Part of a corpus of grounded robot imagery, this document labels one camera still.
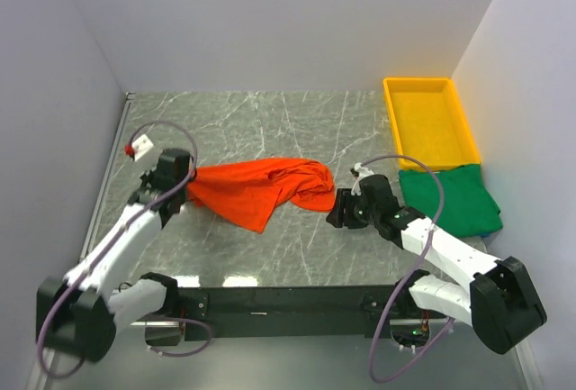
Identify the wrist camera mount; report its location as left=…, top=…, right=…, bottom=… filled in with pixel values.
left=124, top=134, right=155, bottom=162
left=351, top=162, right=374, bottom=196

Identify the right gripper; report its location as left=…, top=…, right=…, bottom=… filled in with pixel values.
left=325, top=188, right=380, bottom=229

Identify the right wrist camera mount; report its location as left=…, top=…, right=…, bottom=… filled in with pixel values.
left=351, top=162, right=374, bottom=196

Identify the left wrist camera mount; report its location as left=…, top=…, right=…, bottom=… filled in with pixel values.
left=124, top=134, right=155, bottom=162

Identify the black base beam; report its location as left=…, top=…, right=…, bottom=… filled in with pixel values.
left=177, top=285, right=395, bottom=339

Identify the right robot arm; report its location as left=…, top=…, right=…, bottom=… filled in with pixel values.
left=327, top=168, right=547, bottom=354

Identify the folded green t shirt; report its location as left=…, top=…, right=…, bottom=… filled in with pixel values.
left=399, top=164, right=503, bottom=238

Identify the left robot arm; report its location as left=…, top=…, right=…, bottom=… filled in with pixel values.
left=36, top=149, right=195, bottom=363

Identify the yellow plastic bin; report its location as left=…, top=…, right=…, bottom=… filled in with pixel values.
left=382, top=77, right=481, bottom=171

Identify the orange t shirt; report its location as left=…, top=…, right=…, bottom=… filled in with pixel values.
left=187, top=158, right=336, bottom=233

